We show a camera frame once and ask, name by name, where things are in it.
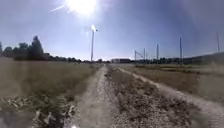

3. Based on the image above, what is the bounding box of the low pale building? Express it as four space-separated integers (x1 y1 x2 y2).
111 58 133 64

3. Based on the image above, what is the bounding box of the tall lamp pole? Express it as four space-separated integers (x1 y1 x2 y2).
89 24 99 63

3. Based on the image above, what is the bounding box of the pale gravel track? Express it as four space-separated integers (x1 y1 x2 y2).
62 64 224 128

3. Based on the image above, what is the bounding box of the dry grass middle strip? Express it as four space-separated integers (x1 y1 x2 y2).
104 66 204 128

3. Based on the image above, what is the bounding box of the tall net fence with posts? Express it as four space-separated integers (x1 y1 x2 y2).
133 31 221 68

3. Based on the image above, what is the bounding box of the dry grass field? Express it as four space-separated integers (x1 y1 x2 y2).
113 63 224 105
0 56 103 128

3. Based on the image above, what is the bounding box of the row of dark trees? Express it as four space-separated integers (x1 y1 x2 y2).
0 35 92 64

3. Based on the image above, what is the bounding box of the distant tree line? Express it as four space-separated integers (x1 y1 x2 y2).
132 51 224 66

